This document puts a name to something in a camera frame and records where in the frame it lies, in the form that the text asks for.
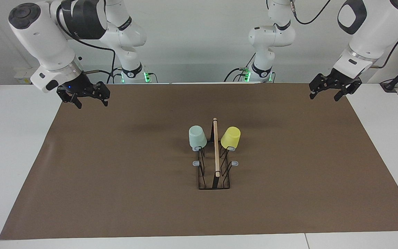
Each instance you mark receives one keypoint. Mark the pale green plastic cup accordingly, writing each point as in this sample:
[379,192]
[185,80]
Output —
[197,138]

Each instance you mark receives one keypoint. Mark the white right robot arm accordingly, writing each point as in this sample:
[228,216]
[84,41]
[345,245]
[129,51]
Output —
[43,38]

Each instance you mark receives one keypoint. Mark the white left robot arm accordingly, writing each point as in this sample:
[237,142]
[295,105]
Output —
[371,31]

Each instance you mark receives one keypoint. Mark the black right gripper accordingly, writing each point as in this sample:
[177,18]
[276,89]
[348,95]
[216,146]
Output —
[79,88]

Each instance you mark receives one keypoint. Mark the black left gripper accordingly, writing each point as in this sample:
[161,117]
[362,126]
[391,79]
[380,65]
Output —
[342,80]

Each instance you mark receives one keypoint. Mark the yellow plastic cup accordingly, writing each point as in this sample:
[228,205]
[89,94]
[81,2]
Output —
[230,138]

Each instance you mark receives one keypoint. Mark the brown table mat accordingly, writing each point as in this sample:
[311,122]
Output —
[116,207]

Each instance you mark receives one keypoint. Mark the white power strip box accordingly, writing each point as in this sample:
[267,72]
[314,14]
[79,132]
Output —
[24,77]

